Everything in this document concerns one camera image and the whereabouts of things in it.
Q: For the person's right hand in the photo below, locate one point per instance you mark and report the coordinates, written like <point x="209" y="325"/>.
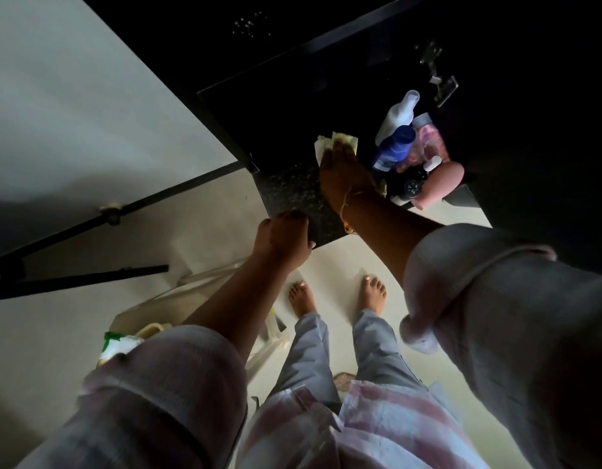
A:
<point x="344" y="178"/>

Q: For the person's left hand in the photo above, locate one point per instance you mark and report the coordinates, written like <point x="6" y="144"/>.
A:
<point x="281" y="241"/>

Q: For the metal cabinet hinge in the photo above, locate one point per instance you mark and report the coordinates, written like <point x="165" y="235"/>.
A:
<point x="440" y="75"/>

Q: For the grey trousers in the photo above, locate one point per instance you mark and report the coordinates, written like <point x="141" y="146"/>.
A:
<point x="308" y="356"/>

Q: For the person's right fingers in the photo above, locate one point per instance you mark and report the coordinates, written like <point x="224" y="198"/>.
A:
<point x="339" y="153"/>

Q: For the person's left thumb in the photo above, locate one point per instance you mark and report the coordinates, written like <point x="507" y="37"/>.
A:
<point x="308" y="246"/>

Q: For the small white capped bottle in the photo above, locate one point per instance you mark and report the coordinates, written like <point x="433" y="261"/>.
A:
<point x="432" y="163"/>

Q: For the white spray bottle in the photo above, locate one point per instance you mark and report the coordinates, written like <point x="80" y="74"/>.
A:
<point x="396" y="117"/>

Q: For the person's left foot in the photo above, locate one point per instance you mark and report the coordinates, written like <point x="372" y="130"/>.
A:
<point x="301" y="298"/>

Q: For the green white packet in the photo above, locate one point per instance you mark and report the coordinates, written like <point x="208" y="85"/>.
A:
<point x="116" y="344"/>

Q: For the black metal frame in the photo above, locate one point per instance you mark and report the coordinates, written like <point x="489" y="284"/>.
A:
<point x="76" y="278"/>

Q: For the blue bottle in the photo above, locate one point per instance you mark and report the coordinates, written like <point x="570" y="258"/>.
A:
<point x="394" y="148"/>

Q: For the pink striped shirt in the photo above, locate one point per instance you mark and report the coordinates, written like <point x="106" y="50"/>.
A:
<point x="506" y="346"/>

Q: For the clear pink bottle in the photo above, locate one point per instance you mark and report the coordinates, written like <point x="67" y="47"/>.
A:
<point x="430" y="141"/>

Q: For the black granite counter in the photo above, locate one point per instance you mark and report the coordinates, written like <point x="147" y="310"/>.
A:
<point x="291" y="117"/>

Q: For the white tote bag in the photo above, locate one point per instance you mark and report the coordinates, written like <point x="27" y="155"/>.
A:
<point x="179" y="302"/>

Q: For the person's right forearm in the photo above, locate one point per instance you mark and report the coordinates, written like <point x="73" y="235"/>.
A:
<point x="389" y="234"/>

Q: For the person's left forearm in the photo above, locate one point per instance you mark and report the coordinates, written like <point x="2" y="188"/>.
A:
<point x="232" y="310"/>

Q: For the person's foot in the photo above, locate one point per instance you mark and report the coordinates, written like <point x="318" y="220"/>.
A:
<point x="301" y="298"/>
<point x="372" y="294"/>

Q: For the peach lotion bottle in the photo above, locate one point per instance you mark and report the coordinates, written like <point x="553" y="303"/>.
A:
<point x="440" y="183"/>

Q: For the yellow white cleaning cloth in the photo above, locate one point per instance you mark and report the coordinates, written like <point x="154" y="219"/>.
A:
<point x="333" y="140"/>

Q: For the black round jar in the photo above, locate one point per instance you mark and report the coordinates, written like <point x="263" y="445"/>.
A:
<point x="411" y="186"/>

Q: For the person's right foot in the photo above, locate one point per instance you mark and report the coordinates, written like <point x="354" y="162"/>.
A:
<point x="372" y="294"/>

